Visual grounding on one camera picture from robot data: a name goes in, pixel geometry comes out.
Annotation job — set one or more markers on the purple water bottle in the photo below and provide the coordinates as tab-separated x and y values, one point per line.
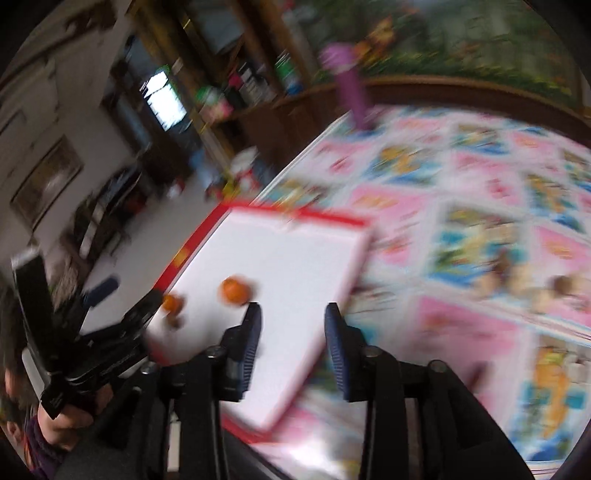
347	83

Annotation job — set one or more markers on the pink printed tablecloth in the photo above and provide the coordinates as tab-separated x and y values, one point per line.
461	194

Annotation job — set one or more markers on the flower landscape glass panel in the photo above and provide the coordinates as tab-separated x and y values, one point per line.
461	37

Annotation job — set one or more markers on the brown wooden cabinet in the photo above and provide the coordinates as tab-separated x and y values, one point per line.
286	120

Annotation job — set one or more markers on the orange tangerine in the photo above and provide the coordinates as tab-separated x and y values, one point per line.
173	303
235	290

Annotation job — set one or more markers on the white bucket red label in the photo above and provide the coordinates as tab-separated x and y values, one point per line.
243	164

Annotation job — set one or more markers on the green plastic bottle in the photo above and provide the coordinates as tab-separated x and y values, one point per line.
287	69

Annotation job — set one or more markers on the person's left forearm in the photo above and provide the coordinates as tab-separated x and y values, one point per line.
39	454

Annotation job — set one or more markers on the red-rimmed white tray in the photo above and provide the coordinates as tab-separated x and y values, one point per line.
286	272

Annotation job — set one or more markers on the person's left hand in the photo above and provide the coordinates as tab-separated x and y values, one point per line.
64	424

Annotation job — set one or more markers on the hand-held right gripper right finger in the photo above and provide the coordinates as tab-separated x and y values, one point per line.
334	342

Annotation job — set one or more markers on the framed wall picture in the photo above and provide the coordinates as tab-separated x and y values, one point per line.
46	182

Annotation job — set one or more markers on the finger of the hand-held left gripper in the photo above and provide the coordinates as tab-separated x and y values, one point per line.
143	311
102	290

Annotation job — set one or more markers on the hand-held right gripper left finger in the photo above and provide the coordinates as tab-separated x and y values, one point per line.
251	333

